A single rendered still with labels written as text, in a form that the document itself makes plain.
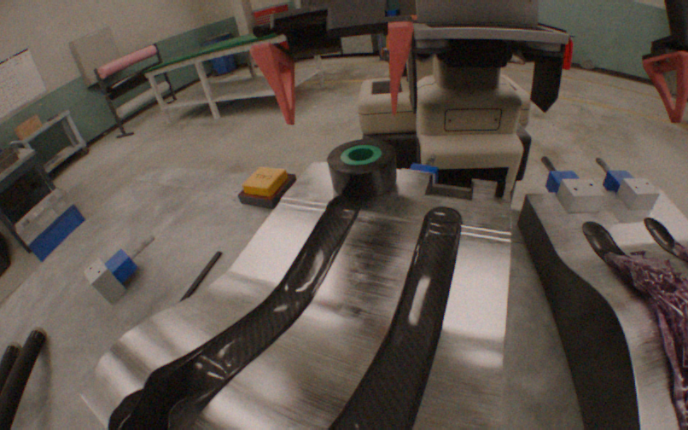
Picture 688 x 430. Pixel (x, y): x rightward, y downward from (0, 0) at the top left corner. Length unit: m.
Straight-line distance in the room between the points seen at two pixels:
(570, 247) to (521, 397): 0.17
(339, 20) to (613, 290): 0.32
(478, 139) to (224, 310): 0.56
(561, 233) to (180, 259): 0.53
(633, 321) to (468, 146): 0.47
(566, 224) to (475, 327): 0.20
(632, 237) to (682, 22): 0.27
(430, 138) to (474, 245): 0.39
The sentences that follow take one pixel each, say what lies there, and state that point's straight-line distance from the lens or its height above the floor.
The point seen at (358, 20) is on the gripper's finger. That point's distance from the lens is 0.26.
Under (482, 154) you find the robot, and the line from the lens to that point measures 0.64.
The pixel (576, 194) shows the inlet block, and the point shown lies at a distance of 0.41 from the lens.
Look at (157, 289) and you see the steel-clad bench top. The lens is 0.49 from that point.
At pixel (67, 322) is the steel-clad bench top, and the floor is 0.80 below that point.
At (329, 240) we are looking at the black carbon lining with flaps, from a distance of 0.30.
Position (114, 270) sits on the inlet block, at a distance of 0.52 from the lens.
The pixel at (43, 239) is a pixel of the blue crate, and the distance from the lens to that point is 3.24.
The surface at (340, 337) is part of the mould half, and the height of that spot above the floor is 0.89.
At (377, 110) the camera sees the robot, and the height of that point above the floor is 0.77.
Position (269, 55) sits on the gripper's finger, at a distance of 0.28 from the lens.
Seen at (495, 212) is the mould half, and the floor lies 0.89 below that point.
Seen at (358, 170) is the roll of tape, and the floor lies 0.93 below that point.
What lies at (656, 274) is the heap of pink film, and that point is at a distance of 0.32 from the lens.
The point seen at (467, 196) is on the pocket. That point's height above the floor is 0.87.
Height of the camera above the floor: 1.09
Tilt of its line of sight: 40 degrees down
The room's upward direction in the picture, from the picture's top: 11 degrees counter-clockwise
